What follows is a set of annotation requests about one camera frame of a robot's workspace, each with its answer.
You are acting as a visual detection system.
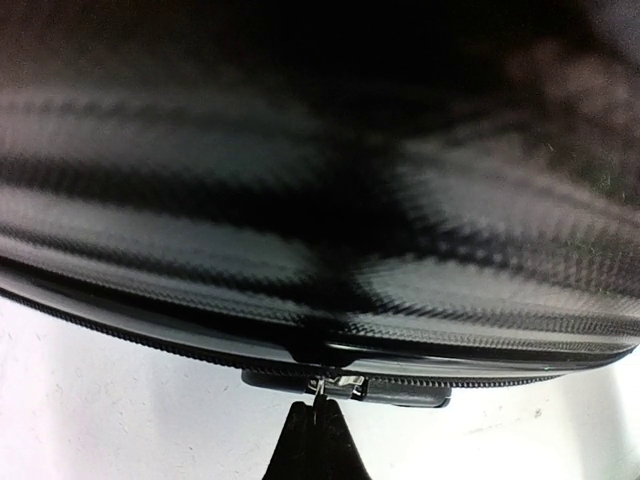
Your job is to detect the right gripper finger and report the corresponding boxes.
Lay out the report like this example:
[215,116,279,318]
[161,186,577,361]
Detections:
[263,394,371,480]

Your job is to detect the black ribbed hard-shell suitcase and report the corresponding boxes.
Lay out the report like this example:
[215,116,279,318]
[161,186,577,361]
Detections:
[1,1,639,406]

